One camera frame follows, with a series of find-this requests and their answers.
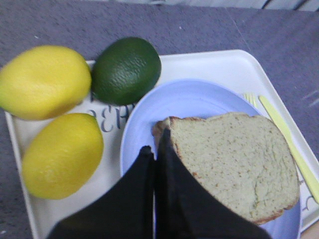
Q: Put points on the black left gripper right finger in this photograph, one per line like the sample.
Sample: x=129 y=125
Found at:
x=185 y=210

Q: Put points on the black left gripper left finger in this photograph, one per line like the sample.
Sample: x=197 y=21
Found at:
x=124 y=212

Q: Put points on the bread slice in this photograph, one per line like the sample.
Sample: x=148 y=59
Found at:
x=243 y=161

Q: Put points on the light blue round plate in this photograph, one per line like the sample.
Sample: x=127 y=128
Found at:
x=286 y=226

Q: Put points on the front yellow lemon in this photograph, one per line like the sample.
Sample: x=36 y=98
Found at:
x=63 y=156

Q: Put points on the yellow lemon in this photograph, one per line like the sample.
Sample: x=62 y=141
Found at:
x=44 y=82
x=63 y=156

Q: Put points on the yellow plastic knife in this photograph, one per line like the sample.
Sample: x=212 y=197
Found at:
x=308 y=176

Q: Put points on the yellow plastic fork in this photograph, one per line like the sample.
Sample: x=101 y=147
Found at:
x=251 y=99

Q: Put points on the green lime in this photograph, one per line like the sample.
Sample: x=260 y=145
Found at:
x=125 y=71

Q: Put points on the rear yellow lemon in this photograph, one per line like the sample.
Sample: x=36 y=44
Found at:
x=44 y=82

